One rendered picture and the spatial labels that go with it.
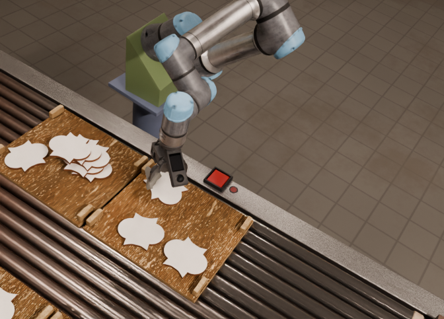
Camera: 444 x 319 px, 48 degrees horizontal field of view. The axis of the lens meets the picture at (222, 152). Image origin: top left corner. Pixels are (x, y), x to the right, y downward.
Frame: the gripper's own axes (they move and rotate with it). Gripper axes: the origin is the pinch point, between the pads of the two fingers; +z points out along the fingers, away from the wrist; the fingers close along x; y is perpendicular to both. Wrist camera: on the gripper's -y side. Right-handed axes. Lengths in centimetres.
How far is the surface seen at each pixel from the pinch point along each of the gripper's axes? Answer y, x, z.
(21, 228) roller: 5.5, 42.7, 12.7
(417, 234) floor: -13, -167, 95
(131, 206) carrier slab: 1.5, 10.0, 9.3
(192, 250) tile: -20.9, -1.5, 6.2
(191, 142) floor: 96, -70, 106
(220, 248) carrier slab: -22.5, -10.4, 6.8
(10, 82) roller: 74, 33, 17
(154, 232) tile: -10.7, 6.9, 7.2
